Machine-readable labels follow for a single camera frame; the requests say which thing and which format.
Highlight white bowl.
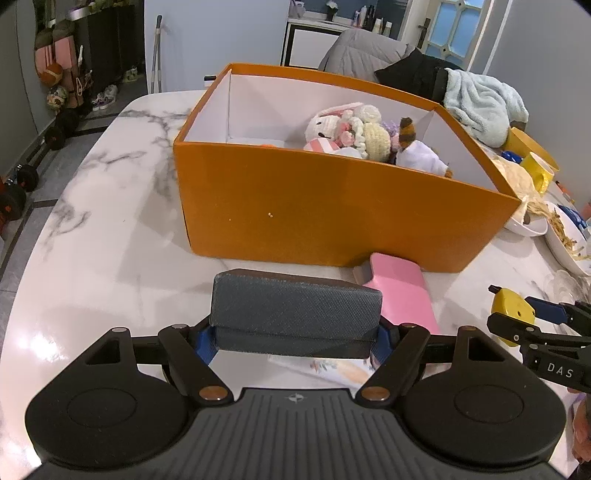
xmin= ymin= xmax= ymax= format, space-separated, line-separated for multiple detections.
xmin=502 ymin=202 xmax=550 ymax=237

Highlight yellow mug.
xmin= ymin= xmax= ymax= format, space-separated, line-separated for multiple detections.
xmin=520 ymin=152 xmax=555 ymax=193

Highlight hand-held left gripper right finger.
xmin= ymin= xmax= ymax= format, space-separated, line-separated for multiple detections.
xmin=356 ymin=322 xmax=498 ymax=404

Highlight pair of sneakers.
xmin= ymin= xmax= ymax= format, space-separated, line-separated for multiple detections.
xmin=91 ymin=84 xmax=119 ymax=112

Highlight yellow toy piece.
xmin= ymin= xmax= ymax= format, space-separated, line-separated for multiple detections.
xmin=488 ymin=285 xmax=539 ymax=347

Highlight grey mop handle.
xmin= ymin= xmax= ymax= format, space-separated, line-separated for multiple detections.
xmin=147 ymin=15 xmax=165 ymax=94

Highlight crochet bunny with purple bow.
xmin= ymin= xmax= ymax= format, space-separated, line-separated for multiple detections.
xmin=316 ymin=103 xmax=403 ymax=163

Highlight person's right hand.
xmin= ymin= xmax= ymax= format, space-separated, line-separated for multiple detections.
xmin=567 ymin=386 xmax=591 ymax=462

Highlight striped brown plush white outfit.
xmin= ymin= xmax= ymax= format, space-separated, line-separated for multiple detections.
xmin=394 ymin=117 xmax=456 ymax=179

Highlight light blue towel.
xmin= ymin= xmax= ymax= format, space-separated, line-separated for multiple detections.
xmin=442 ymin=68 xmax=530 ymax=149

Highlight white dish of fries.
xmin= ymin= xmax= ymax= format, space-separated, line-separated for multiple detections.
xmin=544 ymin=202 xmax=591 ymax=276

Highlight black cloth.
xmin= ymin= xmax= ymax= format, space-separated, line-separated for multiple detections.
xmin=374 ymin=48 xmax=463 ymax=101

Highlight yellow container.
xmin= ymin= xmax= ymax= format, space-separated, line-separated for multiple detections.
xmin=507 ymin=126 xmax=562 ymax=172

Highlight grey jacket on chair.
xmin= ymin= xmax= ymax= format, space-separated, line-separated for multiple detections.
xmin=318 ymin=30 xmax=417 ymax=85

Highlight white cabinet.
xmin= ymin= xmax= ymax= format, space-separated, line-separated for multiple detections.
xmin=281 ymin=17 xmax=352 ymax=68

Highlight brown ball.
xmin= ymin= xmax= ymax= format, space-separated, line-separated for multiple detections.
xmin=41 ymin=62 xmax=64 ymax=87

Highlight white plush with pink stripes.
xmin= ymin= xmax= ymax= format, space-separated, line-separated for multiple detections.
xmin=303 ymin=115 xmax=345 ymax=153

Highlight pink bags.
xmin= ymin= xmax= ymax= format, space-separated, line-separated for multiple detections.
xmin=33 ymin=32 xmax=79 ymax=95

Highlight pink case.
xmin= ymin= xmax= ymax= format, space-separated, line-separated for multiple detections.
xmin=353 ymin=252 xmax=442 ymax=336

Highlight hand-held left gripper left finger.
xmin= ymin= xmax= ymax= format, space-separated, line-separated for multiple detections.
xmin=106 ymin=316 xmax=232 ymax=405

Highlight door with glass panes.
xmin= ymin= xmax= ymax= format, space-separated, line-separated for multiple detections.
xmin=406 ymin=0 xmax=500 ymax=71

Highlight dark grey case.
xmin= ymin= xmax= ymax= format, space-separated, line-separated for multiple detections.
xmin=210 ymin=268 xmax=384 ymax=361

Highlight black dumbbell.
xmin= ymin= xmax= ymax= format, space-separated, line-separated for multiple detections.
xmin=0 ymin=164 xmax=40 ymax=223

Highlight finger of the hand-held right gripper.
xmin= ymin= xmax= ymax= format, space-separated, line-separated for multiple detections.
xmin=487 ymin=312 xmax=591 ymax=354
xmin=526 ymin=296 xmax=591 ymax=337

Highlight printed white paper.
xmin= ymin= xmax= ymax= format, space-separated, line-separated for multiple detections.
xmin=267 ymin=354 xmax=372 ymax=385

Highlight clear glass plate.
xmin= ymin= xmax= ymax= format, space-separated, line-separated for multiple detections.
xmin=544 ymin=269 xmax=591 ymax=306

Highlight orange cardboard box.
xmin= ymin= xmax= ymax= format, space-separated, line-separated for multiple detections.
xmin=173 ymin=63 xmax=522 ymax=274

